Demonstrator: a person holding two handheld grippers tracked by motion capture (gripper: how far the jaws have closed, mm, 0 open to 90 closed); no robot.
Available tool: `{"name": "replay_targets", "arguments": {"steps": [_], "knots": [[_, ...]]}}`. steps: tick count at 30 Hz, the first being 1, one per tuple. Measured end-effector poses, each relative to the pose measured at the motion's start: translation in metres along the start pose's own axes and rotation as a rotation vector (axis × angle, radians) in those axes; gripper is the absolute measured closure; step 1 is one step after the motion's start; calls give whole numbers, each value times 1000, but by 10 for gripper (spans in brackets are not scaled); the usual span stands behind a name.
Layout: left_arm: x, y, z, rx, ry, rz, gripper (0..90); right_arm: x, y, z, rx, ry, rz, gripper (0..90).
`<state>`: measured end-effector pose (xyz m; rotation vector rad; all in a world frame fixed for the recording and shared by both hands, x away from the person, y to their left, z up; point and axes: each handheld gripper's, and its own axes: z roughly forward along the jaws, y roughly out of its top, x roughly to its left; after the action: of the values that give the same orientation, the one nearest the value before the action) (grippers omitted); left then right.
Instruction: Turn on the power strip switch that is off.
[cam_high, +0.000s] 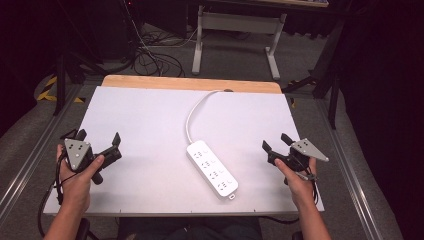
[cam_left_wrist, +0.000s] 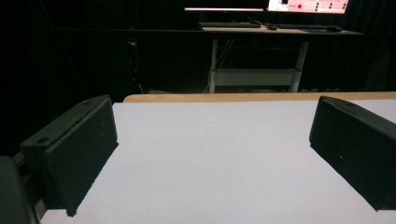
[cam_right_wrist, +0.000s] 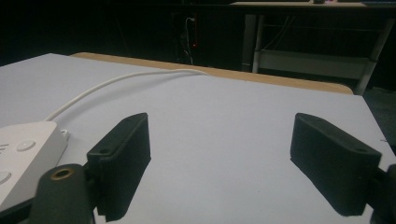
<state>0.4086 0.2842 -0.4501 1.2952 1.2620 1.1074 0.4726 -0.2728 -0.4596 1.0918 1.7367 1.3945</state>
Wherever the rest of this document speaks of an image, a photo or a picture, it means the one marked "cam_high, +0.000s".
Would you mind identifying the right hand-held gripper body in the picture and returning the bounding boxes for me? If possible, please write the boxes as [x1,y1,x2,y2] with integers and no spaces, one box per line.
[265,137,330,186]

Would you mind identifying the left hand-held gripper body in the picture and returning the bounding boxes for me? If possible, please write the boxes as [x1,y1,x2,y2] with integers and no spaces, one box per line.
[59,129,123,186]

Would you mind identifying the person's right hand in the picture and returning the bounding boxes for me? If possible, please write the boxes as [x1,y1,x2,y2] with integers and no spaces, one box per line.
[273,157,318,209]

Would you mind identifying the person's left hand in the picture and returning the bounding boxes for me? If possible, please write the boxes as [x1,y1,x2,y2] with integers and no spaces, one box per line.
[55,143,106,214]

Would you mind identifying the white board sheet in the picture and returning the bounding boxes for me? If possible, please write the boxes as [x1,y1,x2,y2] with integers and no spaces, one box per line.
[43,85,325,217]

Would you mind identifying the yellow black floor tape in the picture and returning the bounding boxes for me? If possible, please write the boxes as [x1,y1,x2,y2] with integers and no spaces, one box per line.
[36,75,86,104]

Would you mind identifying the black metal stand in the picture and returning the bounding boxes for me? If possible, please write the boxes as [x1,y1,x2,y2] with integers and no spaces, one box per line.
[282,18,346,130]
[53,49,109,117]

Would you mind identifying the white power strip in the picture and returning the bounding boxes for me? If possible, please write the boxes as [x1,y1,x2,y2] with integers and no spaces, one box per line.
[185,139,240,201]

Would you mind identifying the aluminium rail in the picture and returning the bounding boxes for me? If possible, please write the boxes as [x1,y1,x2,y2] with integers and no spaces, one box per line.
[314,98,386,240]
[0,84,84,218]

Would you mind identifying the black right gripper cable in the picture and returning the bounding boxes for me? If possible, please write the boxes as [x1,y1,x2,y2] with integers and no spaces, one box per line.
[259,171,320,225]

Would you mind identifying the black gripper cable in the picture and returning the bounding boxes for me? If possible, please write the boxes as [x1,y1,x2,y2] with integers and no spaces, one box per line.
[259,171,320,225]
[37,151,78,238]

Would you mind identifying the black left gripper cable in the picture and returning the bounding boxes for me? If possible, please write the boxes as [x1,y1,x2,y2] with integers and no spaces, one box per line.
[37,151,78,238]

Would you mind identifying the white power strip cable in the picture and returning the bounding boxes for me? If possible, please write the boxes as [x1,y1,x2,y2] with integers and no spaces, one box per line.
[185,89,232,145]

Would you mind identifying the tangle of black floor cables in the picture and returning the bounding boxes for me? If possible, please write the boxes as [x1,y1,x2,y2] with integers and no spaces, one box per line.
[131,19,199,78]

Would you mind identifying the grey metal desk frame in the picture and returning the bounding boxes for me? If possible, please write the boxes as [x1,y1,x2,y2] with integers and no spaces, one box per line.
[191,4,288,81]

